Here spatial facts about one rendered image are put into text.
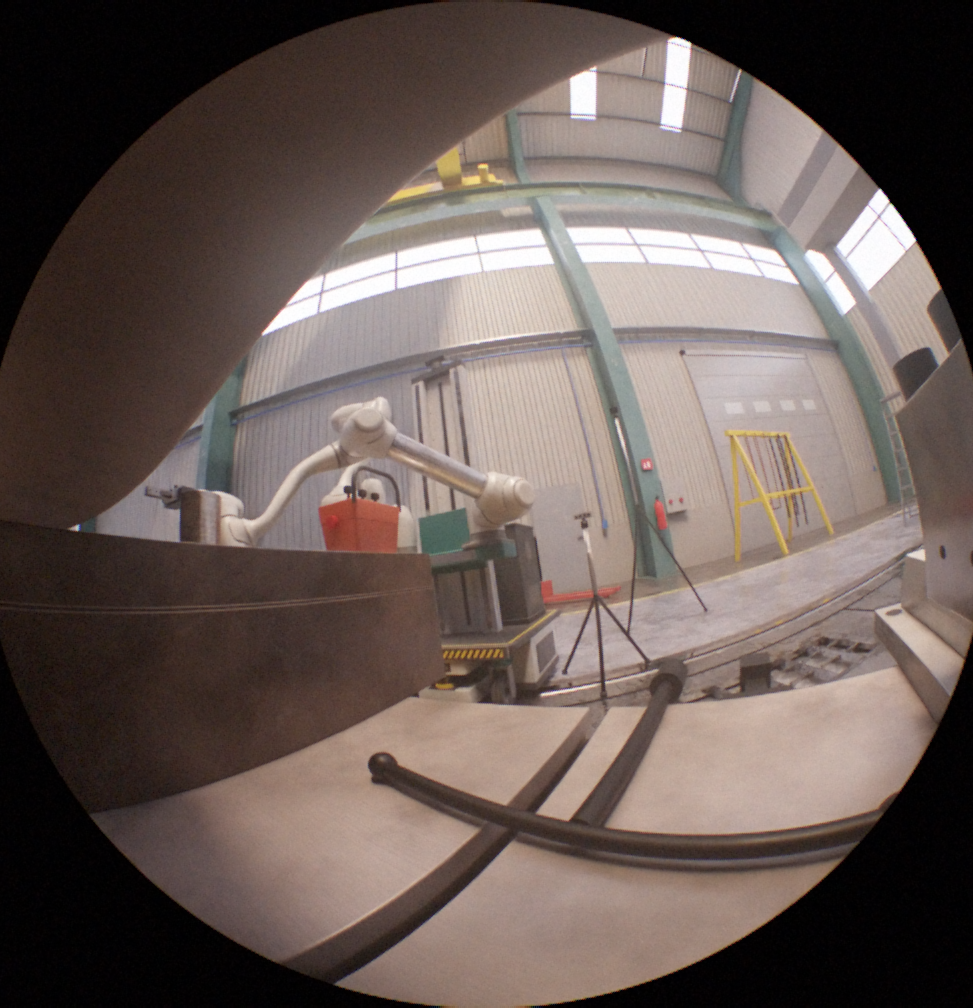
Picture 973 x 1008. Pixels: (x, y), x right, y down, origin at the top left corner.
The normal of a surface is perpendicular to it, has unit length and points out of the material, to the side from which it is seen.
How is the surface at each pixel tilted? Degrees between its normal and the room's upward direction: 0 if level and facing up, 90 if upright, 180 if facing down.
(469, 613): 90
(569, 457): 90
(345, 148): 180
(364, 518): 97
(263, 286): 180
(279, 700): 90
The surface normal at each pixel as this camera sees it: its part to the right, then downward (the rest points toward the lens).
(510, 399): -0.09, -0.18
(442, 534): -0.40, -0.13
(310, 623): 0.91, -0.20
